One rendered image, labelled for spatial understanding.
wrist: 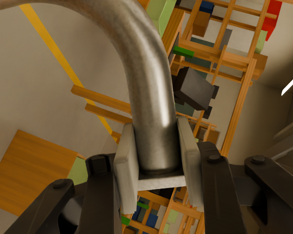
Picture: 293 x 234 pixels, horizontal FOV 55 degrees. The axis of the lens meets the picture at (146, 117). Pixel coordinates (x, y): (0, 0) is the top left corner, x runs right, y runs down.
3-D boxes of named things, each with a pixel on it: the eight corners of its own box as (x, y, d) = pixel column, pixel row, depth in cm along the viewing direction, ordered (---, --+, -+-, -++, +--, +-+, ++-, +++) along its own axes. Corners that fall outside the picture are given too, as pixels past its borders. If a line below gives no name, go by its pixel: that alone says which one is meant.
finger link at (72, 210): (116, 224, 13) (51, 231, 13) (125, 173, 18) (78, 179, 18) (111, 194, 12) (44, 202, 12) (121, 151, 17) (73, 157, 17)
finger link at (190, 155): (184, 153, 14) (200, 152, 13) (175, 116, 20) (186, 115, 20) (190, 208, 14) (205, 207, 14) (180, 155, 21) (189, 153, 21)
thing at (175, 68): (163, 68, 854) (176, 72, 847) (172, 45, 873) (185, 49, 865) (163, 83, 969) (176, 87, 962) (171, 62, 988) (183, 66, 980)
